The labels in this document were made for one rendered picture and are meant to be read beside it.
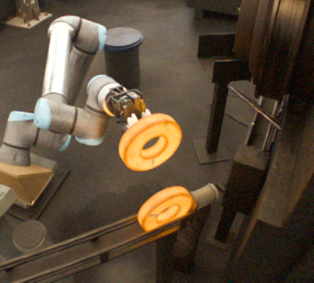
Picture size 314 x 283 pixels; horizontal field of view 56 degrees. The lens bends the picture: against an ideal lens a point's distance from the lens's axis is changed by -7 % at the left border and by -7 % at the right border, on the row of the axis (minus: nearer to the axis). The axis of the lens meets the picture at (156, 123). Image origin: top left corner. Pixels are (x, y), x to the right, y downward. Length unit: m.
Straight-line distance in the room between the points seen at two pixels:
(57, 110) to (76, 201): 0.91
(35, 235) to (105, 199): 0.73
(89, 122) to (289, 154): 0.59
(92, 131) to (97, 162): 0.96
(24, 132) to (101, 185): 0.53
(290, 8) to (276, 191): 0.41
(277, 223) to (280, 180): 0.12
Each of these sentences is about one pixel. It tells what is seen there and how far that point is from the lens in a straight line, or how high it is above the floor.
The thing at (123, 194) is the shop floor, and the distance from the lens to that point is 1.78.
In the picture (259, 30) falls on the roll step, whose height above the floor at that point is 1.14.
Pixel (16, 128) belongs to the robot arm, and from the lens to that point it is 1.69.
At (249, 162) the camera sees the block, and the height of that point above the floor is 0.80.
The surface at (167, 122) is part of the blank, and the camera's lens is 0.72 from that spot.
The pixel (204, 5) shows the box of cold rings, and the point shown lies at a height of 0.16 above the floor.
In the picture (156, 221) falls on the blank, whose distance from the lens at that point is 0.88.
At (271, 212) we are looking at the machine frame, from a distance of 0.73.
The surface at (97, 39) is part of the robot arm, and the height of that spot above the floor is 0.81.
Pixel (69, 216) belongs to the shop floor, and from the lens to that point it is 1.75.
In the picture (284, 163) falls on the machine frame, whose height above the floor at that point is 0.87.
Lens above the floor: 1.46
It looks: 43 degrees down
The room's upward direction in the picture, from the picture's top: straight up
